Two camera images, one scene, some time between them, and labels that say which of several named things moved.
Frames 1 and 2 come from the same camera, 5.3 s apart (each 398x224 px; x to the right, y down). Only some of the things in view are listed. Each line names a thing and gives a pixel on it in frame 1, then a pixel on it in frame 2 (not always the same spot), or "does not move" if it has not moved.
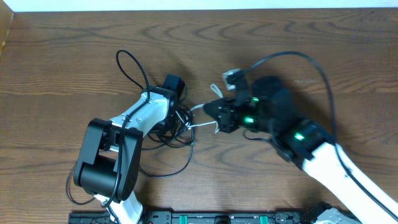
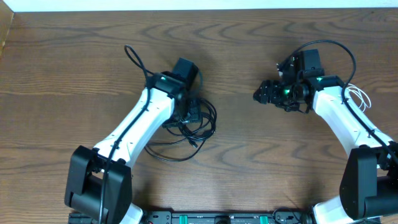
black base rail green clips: [199, 217] does not move
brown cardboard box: [6, 17] does not move
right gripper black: [226, 120] to [269, 89]
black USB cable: [177, 129] to [194, 134]
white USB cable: [212, 86] to [364, 98]
